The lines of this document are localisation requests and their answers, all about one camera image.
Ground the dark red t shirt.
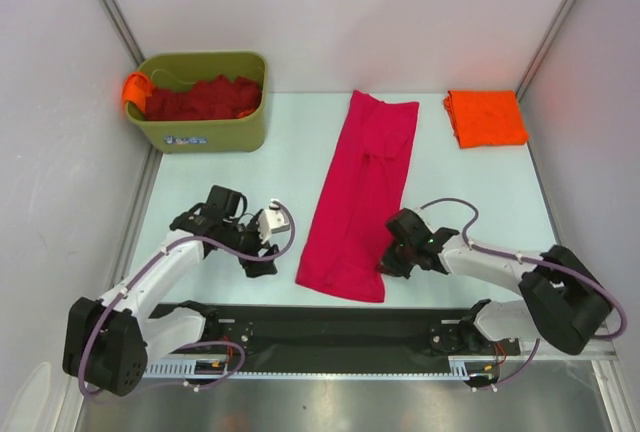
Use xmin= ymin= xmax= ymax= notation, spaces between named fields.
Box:
xmin=144 ymin=75 xmax=262 ymax=121

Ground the pink t shirt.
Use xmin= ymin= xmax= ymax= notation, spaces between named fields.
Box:
xmin=296 ymin=91 xmax=419 ymax=303

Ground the orange cloth on bin rim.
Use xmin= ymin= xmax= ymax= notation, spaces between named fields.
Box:
xmin=121 ymin=71 xmax=155 ymax=113

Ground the aluminium frame rail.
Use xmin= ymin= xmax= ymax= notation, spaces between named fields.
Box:
xmin=580 ymin=339 xmax=617 ymax=361

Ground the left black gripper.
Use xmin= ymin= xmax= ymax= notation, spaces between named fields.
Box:
xmin=222 ymin=215 xmax=279 ymax=277

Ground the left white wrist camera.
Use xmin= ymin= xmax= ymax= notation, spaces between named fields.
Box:
xmin=257 ymin=199 xmax=291 ymax=243

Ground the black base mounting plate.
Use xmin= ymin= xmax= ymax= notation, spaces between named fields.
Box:
xmin=149 ymin=301 xmax=524 ymax=373

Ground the folded orange t shirt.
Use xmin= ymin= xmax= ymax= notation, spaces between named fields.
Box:
xmin=443 ymin=90 xmax=529 ymax=149

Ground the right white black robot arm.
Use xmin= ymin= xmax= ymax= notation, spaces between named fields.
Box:
xmin=378 ymin=208 xmax=614 ymax=355

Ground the slotted cable duct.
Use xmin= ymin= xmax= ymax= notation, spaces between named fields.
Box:
xmin=143 ymin=355 xmax=498 ymax=382

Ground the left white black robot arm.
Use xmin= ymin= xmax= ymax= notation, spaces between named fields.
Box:
xmin=62 ymin=186 xmax=295 ymax=399

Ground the olive green plastic bin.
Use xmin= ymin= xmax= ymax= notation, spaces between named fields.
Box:
xmin=123 ymin=51 xmax=268 ymax=154

